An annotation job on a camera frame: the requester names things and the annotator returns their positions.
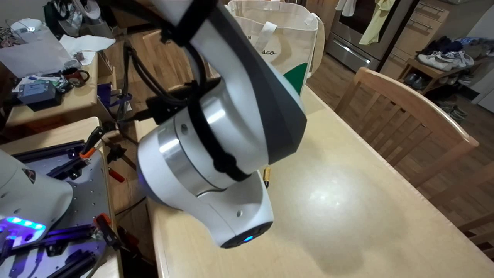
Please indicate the white robot base blue light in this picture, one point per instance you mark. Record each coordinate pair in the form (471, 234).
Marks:
(31, 201)

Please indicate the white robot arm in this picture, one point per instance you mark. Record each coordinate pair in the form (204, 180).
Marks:
(232, 129)

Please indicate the stainless steel oven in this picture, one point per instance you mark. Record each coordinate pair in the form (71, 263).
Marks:
(349, 51)

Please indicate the blue fabric bag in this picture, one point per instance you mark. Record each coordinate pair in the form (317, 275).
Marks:
(110, 101)

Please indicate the white hanging towel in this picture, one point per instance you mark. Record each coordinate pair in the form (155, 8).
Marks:
(346, 7)

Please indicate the small wooden side table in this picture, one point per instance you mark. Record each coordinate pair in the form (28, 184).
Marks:
(77, 101)

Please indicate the yellow-green hanging towel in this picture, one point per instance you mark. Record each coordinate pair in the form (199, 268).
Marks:
(378, 21)

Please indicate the low wooden shoe rack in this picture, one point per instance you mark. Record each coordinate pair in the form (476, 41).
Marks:
(411, 70)

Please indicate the white paper sheet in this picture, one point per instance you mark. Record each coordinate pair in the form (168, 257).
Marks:
(85, 44)

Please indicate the blue-grey electronic box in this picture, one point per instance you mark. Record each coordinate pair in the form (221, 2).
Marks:
(36, 92)

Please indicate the black and white sneaker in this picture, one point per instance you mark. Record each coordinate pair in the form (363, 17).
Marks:
(70, 16)

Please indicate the grey flat laptop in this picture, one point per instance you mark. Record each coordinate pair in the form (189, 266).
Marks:
(36, 56)

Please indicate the small white rounded device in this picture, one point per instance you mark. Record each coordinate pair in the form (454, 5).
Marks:
(25, 25)

